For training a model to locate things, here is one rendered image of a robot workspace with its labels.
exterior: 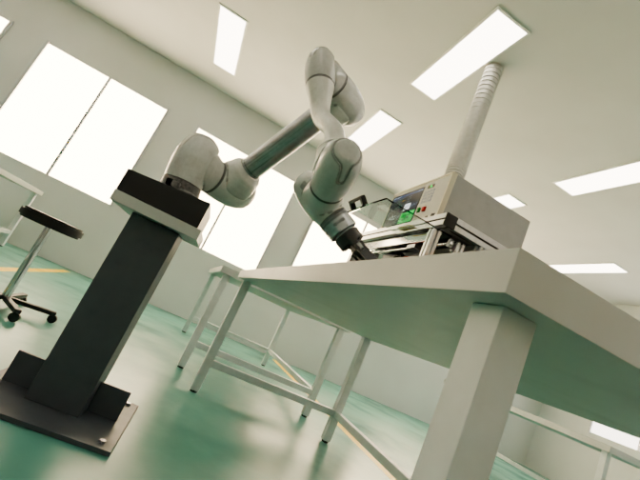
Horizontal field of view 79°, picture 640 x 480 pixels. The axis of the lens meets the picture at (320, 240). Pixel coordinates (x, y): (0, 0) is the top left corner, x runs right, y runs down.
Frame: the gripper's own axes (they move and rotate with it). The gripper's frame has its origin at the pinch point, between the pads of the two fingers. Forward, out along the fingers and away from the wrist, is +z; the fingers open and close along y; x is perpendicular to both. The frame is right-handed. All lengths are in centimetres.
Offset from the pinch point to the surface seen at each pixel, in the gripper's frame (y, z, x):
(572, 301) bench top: 66, 12, 2
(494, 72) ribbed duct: -186, -95, 225
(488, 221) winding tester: -34, 1, 52
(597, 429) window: -606, 375, 251
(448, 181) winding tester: -27, -19, 48
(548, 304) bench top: 67, 11, -1
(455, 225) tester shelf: -16.3, -4.4, 33.9
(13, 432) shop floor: -9, -31, -107
